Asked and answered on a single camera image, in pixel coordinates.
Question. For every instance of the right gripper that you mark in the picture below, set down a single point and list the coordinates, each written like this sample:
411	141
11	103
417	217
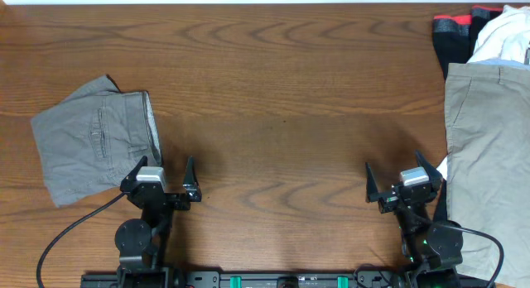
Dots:
389	199

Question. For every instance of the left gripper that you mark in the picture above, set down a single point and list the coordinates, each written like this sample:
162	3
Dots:
180	205

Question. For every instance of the khaki shorts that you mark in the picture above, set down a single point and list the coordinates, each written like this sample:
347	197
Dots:
487	133

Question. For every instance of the black garment with red band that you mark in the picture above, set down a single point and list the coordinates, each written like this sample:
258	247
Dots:
454	37

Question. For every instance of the white shirt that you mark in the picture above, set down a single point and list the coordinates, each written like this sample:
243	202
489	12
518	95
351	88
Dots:
504	38

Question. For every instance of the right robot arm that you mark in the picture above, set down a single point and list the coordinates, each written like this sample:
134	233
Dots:
433	247

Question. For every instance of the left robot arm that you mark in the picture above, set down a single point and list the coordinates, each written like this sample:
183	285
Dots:
142	241

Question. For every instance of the folded grey shorts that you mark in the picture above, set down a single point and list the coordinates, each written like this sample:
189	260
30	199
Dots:
93	138

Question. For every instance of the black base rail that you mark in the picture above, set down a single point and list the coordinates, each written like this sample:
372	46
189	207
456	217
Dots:
214	279

